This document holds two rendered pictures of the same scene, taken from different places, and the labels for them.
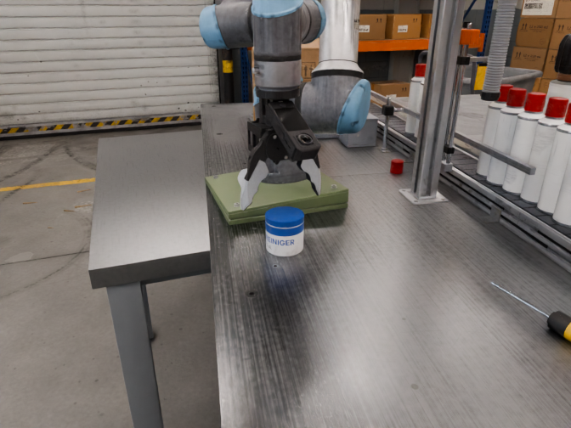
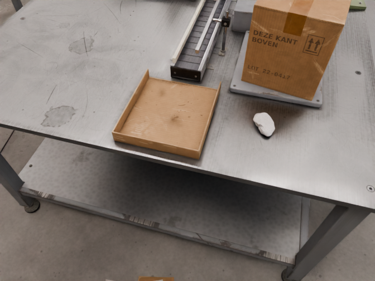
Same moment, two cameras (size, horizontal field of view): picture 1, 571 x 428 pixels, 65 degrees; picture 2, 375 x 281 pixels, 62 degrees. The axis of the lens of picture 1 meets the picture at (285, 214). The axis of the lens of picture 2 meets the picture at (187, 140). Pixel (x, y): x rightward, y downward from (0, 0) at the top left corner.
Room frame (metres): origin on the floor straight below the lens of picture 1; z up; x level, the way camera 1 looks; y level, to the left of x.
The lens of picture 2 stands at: (2.63, 0.07, 1.55)
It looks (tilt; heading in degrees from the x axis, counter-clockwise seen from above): 51 degrees down; 206
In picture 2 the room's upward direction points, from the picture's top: straight up
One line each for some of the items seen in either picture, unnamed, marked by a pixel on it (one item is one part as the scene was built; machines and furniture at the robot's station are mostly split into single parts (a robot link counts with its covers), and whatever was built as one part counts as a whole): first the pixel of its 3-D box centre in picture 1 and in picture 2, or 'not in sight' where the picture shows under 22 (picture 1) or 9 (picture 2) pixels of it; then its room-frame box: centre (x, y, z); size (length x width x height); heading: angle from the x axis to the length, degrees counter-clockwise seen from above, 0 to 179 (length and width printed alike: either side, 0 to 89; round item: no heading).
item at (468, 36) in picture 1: (467, 99); not in sight; (1.04, -0.41, 1.05); 0.10 x 0.04 x 0.33; 100
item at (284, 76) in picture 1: (275, 75); not in sight; (0.75, 0.02, 1.14); 0.08 x 0.08 x 0.05
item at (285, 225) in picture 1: (285, 231); not in sight; (0.74, 0.00, 0.86); 0.07 x 0.07 x 0.07
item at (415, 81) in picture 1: (417, 99); not in sight; (1.38, -0.40, 0.98); 0.05 x 0.05 x 0.20
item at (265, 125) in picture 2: not in sight; (263, 123); (1.97, 0.00, 0.85); 0.08 x 0.07 x 0.04; 11
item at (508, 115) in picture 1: (507, 137); not in sight; (0.95, -0.48, 0.98); 0.05 x 0.05 x 0.20
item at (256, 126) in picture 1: (275, 123); not in sight; (0.76, 0.02, 1.06); 0.09 x 0.08 x 0.12; 27
